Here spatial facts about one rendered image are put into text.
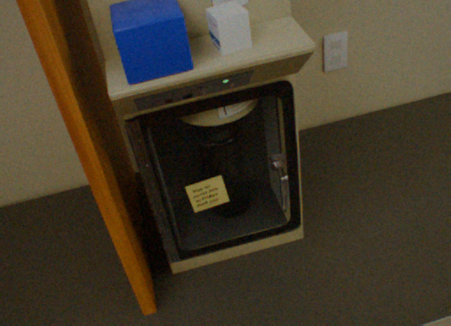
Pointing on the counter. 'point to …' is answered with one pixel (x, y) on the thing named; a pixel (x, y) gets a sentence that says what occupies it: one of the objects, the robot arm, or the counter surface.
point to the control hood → (245, 63)
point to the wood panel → (90, 122)
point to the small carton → (229, 27)
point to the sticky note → (207, 194)
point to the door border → (152, 188)
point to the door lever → (282, 183)
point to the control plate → (193, 91)
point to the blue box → (151, 37)
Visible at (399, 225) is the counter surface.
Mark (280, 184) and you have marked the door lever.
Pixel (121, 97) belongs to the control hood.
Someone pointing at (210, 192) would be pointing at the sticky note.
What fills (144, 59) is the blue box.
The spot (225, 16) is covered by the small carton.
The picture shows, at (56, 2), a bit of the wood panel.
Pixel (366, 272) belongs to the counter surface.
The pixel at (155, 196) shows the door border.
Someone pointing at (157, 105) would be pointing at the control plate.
